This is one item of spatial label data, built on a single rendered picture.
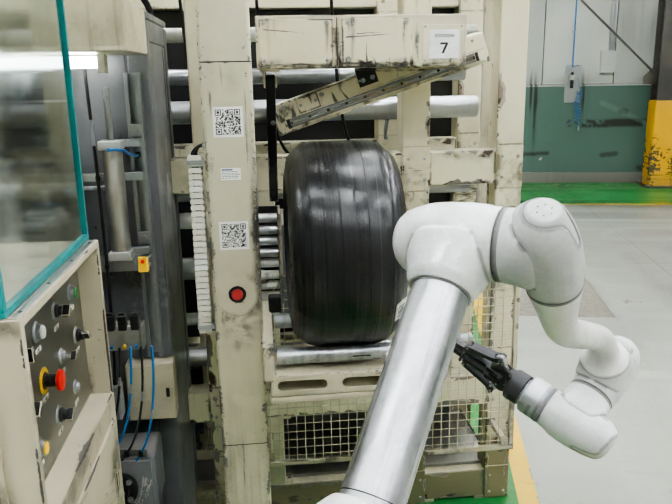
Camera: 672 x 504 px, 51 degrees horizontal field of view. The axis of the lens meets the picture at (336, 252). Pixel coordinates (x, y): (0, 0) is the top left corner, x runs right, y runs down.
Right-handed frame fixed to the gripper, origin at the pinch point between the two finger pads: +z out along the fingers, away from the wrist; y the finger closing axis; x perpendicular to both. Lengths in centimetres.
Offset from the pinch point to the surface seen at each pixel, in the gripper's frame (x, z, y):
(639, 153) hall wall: 840, 167, 459
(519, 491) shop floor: 54, -18, 126
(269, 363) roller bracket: -28.2, 34.8, 12.6
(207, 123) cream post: -11, 73, -34
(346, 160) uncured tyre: 8, 43, -28
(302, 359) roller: -20.0, 31.0, 15.2
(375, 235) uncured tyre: -1.4, 25.1, -20.3
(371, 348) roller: -5.5, 19.6, 14.0
